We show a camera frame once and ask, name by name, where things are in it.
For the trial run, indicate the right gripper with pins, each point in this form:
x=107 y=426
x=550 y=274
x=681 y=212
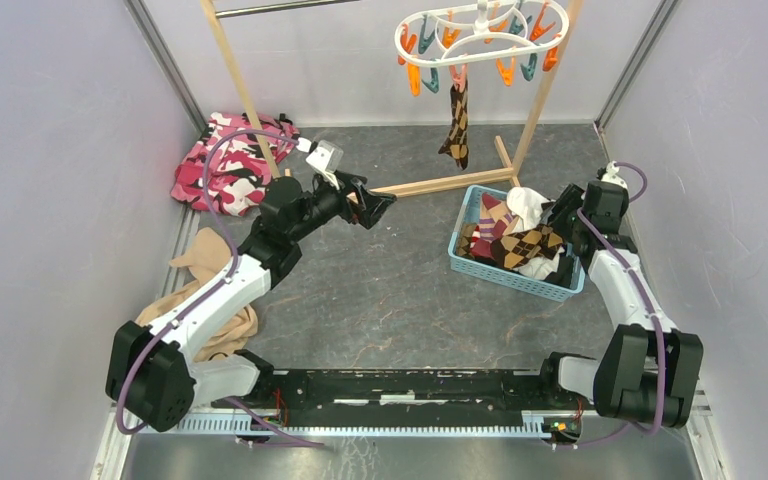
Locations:
x=569 y=199

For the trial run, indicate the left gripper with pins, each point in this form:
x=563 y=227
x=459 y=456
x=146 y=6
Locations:
x=372 y=205

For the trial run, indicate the brown argyle sock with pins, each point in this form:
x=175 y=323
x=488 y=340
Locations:
x=455 y=144
x=517 y=249

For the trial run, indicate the pink clothespin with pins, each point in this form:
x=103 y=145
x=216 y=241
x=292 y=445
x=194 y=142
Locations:
x=459 y=77

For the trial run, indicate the white plastic clip hanger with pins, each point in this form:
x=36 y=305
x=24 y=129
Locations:
x=516 y=37

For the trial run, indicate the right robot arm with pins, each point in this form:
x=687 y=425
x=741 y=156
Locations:
x=649 y=371

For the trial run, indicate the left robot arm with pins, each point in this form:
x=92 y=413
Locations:
x=154 y=376

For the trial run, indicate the white sock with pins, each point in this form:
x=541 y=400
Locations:
x=526 y=206

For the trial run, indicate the red striped sock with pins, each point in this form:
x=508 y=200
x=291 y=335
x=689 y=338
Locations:
x=495 y=219

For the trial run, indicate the blue plastic basket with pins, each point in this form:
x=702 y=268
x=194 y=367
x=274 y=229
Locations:
x=469 y=213

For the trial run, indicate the pink camouflage cloth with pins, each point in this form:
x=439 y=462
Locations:
x=237 y=174

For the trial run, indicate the beige cloth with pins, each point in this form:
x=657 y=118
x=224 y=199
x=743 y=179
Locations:
x=218 y=331

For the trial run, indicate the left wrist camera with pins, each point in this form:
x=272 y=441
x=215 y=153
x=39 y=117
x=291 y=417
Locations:
x=322 y=157

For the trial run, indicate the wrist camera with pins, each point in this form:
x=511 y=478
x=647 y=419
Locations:
x=611 y=174
x=322 y=157

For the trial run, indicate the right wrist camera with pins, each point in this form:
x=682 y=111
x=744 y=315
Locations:
x=611 y=174

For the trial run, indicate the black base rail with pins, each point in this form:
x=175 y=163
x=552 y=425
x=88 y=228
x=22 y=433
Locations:
x=408 y=398

